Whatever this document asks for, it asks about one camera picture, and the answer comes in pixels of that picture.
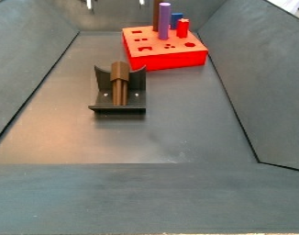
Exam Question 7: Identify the brown three prong object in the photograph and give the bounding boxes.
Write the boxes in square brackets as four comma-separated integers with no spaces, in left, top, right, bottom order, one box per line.
[110,62,129,106]

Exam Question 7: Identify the red peg board block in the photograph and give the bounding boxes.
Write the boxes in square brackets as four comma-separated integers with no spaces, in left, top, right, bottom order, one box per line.
[122,26,208,71]

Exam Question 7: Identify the black curved fixture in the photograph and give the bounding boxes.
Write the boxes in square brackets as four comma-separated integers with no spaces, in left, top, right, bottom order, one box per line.
[88,62,145,113]

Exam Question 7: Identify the dark brown cylinder peg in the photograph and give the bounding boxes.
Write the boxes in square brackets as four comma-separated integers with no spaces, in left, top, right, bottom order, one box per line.
[152,0,164,32]

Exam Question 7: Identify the purple cylinder peg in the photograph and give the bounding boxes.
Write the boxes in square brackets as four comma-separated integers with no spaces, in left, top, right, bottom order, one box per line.
[157,2,172,40]

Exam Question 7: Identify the blue rectangular peg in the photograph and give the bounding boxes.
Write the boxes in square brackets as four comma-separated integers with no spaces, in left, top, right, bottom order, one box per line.
[170,13,182,29]

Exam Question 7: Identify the red star peg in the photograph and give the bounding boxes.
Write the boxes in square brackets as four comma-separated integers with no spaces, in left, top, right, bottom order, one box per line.
[176,18,189,39]

